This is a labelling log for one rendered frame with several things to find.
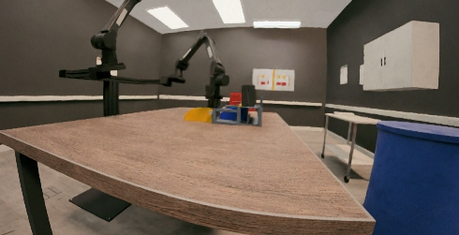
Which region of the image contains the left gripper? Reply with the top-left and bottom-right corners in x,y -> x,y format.
205,95 -> 224,109

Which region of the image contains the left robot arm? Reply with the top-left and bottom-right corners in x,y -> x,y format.
171,30 -> 230,96

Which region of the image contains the yellow bin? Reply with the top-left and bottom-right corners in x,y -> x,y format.
185,108 -> 213,123

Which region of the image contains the grey shelf rack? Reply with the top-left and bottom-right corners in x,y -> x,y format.
209,97 -> 263,127

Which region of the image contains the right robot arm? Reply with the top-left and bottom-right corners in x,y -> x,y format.
91,0 -> 141,67

